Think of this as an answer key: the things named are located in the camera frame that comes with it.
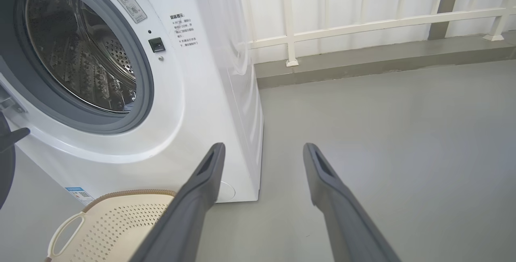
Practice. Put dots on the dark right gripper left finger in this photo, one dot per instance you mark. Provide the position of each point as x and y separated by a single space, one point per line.
189 221

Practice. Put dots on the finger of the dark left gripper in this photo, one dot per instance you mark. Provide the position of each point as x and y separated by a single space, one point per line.
14 138

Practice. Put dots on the grey wall pillar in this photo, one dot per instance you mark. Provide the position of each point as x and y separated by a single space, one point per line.
445 4

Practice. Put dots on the round white filter cover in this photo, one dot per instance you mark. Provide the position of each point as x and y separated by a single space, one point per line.
227 192

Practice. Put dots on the white metal railing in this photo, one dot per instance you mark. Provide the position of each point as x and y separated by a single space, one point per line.
363 24

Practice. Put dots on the cream perforated laundry basket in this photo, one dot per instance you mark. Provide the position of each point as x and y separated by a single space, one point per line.
113 229

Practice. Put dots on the metal door hinge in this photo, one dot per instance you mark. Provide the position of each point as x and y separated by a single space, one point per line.
10 102

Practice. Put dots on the black round glass washer door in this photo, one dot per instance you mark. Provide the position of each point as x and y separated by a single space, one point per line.
6 173

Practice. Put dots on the black door latch socket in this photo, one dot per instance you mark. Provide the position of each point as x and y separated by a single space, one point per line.
157 44

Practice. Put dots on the grey rubber door gasket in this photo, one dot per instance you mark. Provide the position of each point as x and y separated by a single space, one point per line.
145 88

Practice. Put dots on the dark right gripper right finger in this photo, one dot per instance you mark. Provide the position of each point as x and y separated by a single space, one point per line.
346 229

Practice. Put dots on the blue energy label sticker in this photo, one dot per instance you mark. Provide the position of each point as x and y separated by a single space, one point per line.
80 194

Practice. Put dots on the perforated steel washer drum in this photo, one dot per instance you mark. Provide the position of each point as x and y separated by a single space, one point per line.
80 52

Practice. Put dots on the printed text instruction sticker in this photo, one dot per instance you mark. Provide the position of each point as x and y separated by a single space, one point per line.
183 30

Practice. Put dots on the white front-load washing machine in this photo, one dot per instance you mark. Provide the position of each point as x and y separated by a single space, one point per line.
189 113

